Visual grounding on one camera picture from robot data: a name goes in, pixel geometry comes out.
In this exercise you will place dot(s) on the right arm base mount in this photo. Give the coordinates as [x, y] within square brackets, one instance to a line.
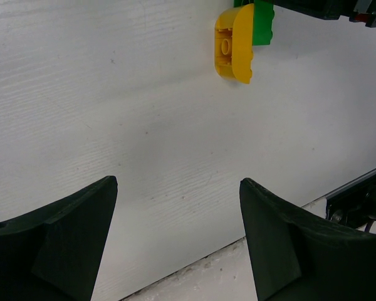
[354, 204]

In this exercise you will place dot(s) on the dark green lego piece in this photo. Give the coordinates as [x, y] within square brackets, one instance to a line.
[262, 21]

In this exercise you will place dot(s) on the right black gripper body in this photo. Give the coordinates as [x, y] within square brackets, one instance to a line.
[358, 11]

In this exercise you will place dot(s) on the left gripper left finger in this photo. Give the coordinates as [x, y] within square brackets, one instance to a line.
[54, 252]

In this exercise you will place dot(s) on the yellow curved lego brick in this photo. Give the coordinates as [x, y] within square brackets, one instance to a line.
[233, 43]

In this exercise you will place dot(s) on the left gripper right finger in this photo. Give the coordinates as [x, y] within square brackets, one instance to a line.
[296, 255]

